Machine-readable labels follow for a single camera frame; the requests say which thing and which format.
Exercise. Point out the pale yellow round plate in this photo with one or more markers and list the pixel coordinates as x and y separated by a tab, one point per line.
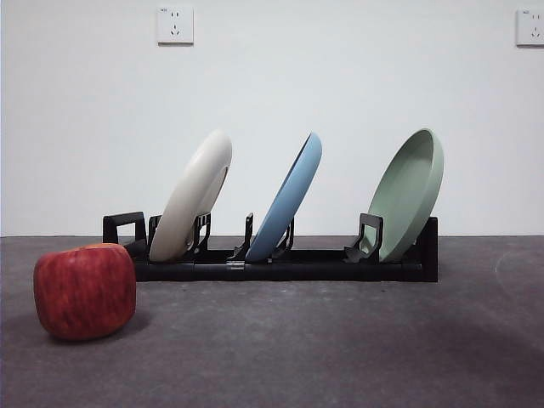
191	195

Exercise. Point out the black plate rack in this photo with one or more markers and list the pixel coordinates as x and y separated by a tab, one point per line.
297	272

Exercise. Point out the white wall socket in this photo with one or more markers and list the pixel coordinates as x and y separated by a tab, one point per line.
531	27
175	25

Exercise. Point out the red apple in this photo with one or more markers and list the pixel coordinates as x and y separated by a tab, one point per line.
85	293

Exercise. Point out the green round plate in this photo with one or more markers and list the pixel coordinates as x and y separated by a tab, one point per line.
408	195

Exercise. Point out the blue round plate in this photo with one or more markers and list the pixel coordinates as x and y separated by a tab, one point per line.
289	195

